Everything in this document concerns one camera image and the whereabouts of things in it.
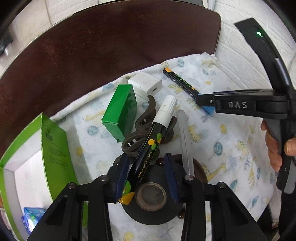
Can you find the person's right hand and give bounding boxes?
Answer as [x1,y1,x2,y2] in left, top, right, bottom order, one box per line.
[260,120,296,172]

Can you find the white USB charger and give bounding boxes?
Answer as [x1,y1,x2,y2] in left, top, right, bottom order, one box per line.
[127,71,162,97]

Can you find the brown wooden comb massager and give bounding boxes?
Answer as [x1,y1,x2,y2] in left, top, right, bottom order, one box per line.
[156,130,208,219]

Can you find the grey-brown hair claw clip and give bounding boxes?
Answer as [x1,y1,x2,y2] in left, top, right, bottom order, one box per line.
[121,94,178,155]

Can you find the black marker blue cap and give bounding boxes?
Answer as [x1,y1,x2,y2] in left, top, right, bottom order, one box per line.
[162,67,216,115]

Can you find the dark wooden headboard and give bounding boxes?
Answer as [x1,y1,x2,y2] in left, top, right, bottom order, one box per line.
[1,1,221,153]

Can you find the large green open box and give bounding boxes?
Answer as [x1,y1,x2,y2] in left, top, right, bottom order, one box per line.
[1,113,91,240]

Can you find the black marker white cap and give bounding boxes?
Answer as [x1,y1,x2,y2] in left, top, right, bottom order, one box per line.
[118,95,178,205]

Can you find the black electrical tape roll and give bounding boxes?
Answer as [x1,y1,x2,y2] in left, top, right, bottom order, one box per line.
[122,158,183,225]

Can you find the small green box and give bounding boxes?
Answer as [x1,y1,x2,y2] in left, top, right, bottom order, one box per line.
[101,84,137,142]

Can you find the blue chewing gum container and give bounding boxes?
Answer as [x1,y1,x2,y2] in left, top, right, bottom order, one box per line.
[21,207,46,235]

